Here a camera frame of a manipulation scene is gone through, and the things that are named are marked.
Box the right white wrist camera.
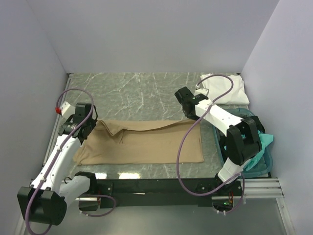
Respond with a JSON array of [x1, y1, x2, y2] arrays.
[[194, 88, 209, 97]]

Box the black base beam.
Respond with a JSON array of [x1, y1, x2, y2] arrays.
[[78, 179, 242, 212]]

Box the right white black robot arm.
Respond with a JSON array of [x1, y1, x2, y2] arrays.
[[175, 87, 262, 195]]

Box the black t shirt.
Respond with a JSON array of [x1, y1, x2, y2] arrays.
[[251, 116, 266, 134]]

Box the aluminium rail frame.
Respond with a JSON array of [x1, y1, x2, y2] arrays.
[[23, 72, 284, 199]]

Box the teal t shirt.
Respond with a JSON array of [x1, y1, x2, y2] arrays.
[[243, 132, 274, 172]]

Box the teal plastic laundry basket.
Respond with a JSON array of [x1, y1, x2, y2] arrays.
[[213, 108, 273, 178]]

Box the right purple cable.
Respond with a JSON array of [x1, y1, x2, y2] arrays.
[[176, 74, 246, 213]]

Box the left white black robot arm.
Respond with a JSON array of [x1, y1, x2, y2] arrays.
[[17, 103, 98, 225]]

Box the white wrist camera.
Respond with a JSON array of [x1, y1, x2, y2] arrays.
[[55, 102, 75, 118], [194, 88, 209, 97]]

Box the folded white t shirt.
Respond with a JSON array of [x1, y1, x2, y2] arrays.
[[202, 75, 249, 105]]

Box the tan t shirt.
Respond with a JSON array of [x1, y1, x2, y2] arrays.
[[73, 119, 204, 165]]

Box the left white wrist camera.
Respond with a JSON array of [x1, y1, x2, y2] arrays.
[[55, 102, 75, 118]]

